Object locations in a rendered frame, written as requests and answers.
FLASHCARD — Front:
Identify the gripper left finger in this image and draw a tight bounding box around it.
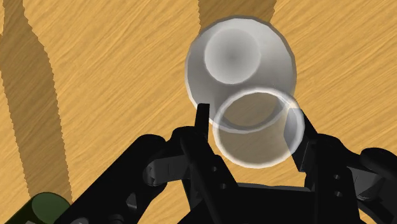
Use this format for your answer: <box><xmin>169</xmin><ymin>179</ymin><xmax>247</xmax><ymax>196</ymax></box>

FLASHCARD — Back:
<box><xmin>54</xmin><ymin>103</ymin><xmax>240</xmax><ymax>224</ymax></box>

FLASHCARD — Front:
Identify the white bowl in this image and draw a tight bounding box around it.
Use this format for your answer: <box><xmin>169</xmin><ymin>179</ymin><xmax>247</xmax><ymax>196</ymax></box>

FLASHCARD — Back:
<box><xmin>185</xmin><ymin>16</ymin><xmax>298</xmax><ymax>127</ymax></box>

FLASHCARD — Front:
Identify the dark green cylinder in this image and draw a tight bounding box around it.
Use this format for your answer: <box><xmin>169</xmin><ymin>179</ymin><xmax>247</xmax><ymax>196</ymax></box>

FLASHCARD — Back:
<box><xmin>3</xmin><ymin>192</ymin><xmax>71</xmax><ymax>224</ymax></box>

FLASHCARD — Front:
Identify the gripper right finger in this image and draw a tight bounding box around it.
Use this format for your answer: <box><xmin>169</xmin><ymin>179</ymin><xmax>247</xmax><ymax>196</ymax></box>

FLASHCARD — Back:
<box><xmin>288</xmin><ymin>106</ymin><xmax>397</xmax><ymax>224</ymax></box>

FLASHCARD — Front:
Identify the clear glass cup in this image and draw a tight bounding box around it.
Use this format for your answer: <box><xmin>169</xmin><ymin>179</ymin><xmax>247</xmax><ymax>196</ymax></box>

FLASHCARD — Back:
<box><xmin>212</xmin><ymin>87</ymin><xmax>306</xmax><ymax>169</ymax></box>

